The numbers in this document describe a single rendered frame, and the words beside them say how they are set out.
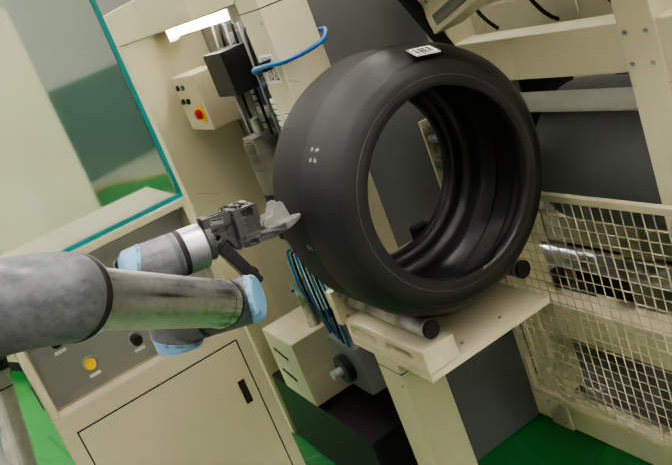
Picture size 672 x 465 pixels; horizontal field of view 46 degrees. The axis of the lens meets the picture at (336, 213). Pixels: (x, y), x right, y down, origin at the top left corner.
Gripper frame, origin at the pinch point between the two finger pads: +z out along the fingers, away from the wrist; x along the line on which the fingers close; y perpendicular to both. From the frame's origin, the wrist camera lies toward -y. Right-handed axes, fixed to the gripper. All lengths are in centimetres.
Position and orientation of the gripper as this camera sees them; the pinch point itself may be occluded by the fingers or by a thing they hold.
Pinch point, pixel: (295, 220)
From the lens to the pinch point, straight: 164.4
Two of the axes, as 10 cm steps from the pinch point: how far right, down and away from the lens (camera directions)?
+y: -2.5, -9.4, -2.4
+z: 8.5, -3.3, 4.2
